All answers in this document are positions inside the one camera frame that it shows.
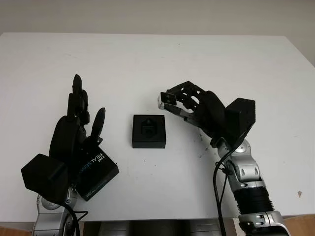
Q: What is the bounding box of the dark grey robot torso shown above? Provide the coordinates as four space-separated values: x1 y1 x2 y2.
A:
83 220 222 236

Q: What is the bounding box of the black RealSense box lid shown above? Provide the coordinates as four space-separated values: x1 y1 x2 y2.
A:
73 146 120 202

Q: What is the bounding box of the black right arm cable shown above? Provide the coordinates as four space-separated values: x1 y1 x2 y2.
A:
213 145 237 236

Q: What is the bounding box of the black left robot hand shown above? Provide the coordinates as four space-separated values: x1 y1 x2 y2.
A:
48 73 107 184

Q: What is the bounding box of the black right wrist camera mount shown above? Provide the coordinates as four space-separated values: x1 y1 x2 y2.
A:
224 97 257 148

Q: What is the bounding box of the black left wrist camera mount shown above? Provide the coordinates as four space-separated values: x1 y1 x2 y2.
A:
21 153 70 205

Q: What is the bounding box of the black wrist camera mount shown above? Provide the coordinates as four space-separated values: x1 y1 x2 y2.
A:
21 153 70 205
224 97 257 148

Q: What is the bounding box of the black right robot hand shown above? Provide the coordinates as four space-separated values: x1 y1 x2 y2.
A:
163 80 232 148

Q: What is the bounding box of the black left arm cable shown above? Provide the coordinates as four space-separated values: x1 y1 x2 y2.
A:
63 206 89 236

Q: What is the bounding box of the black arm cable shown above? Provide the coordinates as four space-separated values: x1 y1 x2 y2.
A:
213 145 237 236
63 206 89 236

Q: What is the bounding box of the small silver depth camera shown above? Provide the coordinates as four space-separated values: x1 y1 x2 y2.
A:
157 91 178 111

